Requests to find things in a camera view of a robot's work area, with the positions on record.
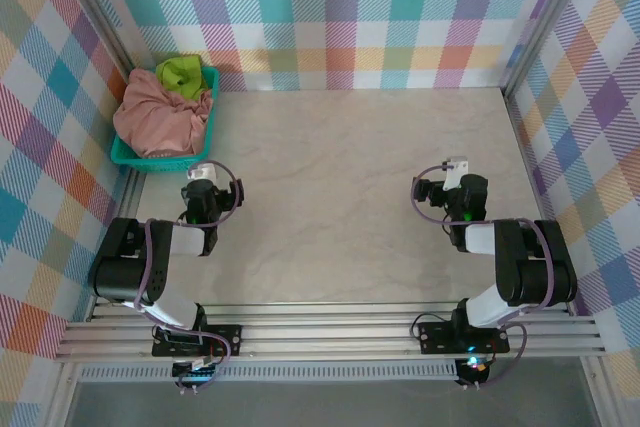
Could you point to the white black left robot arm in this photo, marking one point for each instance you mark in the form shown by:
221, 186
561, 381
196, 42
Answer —
125, 277

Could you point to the lime green shorts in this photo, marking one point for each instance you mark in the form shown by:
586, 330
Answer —
177, 72

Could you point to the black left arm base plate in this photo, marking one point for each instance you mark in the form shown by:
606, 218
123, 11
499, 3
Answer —
225, 334

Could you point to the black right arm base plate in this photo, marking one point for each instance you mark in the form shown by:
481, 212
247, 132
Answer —
435, 334

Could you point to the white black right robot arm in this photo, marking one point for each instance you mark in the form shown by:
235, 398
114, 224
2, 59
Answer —
535, 277

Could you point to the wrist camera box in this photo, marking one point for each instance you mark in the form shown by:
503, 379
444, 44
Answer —
202, 172
456, 172

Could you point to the teal plastic basket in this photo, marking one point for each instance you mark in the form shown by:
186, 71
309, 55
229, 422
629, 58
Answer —
150, 163

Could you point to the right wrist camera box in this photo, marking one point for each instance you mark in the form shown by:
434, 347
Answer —
456, 172

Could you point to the aluminium base rail beam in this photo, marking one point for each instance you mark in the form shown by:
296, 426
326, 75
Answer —
325, 337

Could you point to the aluminium frame post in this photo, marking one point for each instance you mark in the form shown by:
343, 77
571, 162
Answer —
100, 12
551, 12

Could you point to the pink shorts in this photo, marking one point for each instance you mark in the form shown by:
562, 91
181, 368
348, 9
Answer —
155, 117

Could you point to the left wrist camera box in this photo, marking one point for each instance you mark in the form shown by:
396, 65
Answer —
202, 172

